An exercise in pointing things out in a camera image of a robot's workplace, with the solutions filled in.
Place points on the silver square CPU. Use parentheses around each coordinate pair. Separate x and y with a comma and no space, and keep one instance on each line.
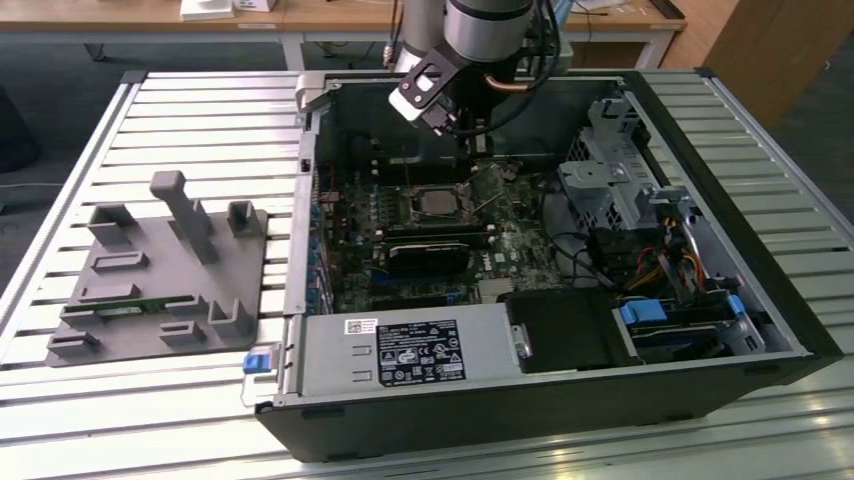
(440,200)

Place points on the thin metal locking lever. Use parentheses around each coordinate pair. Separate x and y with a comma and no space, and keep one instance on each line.
(488,201)

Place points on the CPU socket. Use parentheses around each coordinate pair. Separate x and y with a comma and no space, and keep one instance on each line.
(443,216)

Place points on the black RAM slot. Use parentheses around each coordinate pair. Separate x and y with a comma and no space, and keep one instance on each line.
(433,231)
(433,239)

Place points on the black plastic cover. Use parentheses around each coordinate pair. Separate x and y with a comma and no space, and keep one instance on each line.
(567,330)

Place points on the silver perforated drive cage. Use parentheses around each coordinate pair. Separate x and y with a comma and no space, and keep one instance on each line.
(600,190)

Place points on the green motherboard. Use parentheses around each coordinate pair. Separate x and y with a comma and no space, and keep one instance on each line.
(527,250)

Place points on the black graphics card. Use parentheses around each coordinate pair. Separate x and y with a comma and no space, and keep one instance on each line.
(427,257)

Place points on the white box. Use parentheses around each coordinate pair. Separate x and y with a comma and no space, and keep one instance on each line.
(256,5)
(206,10)

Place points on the wooden cabinet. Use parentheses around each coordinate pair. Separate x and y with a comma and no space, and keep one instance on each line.
(767,50)

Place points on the blue disk carrier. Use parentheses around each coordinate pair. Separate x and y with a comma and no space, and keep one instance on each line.
(640,312)

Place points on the silver power supply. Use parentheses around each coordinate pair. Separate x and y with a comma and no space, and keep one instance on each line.
(320,350)

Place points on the blue plastic clip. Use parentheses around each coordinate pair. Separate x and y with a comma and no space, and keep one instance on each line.
(735,306)

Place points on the grey parts rack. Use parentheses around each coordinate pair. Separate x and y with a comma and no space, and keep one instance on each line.
(153,280)

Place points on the blue case latch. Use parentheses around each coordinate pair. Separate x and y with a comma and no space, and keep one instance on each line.
(260,362)

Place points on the silver disk bay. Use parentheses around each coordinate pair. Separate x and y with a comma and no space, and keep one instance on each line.
(749,340)

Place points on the black silver PC case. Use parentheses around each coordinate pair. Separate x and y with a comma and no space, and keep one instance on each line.
(467,430)

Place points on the green RAM stick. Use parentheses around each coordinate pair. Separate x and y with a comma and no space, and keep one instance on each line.
(126,308)

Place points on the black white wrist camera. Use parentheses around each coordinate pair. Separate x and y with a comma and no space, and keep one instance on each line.
(423,85)

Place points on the wooden desk white frame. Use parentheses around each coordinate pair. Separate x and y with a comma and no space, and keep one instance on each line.
(133,22)

